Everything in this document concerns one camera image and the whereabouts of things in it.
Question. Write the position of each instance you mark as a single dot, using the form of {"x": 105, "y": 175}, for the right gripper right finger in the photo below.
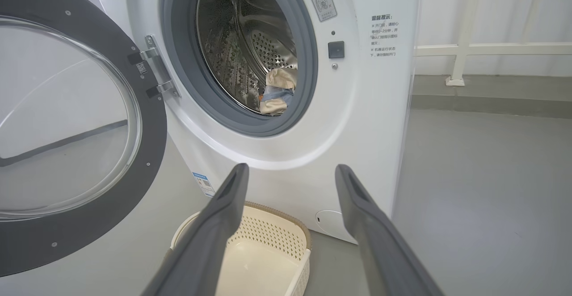
{"x": 384, "y": 251}

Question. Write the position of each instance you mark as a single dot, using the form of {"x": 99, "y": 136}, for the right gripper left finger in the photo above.
{"x": 210, "y": 242}

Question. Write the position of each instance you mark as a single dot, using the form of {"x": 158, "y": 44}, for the round black glass machine door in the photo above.
{"x": 152, "y": 153}

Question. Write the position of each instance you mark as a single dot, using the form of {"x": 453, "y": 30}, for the blue bear print garment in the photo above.
{"x": 279, "y": 94}

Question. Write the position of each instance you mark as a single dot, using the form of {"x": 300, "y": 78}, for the cream printed garment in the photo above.
{"x": 281, "y": 78}

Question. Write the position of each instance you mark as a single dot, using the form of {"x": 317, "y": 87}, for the cream perforated laundry basket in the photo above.
{"x": 268, "y": 260}

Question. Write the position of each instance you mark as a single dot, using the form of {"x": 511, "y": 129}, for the white front-load washing machine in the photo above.
{"x": 348, "y": 130}

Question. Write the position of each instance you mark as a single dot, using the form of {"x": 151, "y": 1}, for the metal door hinge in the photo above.
{"x": 161, "y": 70}

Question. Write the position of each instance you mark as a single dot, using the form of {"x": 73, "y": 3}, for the small door QR sticker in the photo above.
{"x": 141, "y": 68}

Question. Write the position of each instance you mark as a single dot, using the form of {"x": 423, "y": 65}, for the black door latch socket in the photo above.
{"x": 336, "y": 49}

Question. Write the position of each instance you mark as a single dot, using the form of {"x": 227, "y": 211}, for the blue energy label sticker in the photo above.
{"x": 204, "y": 184}

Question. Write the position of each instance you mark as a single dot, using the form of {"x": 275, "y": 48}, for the round filter cover flap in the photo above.
{"x": 328, "y": 222}

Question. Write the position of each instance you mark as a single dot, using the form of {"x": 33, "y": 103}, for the printed text notice label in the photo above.
{"x": 384, "y": 36}

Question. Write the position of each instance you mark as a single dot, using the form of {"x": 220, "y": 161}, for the white metal railing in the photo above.
{"x": 460, "y": 50}

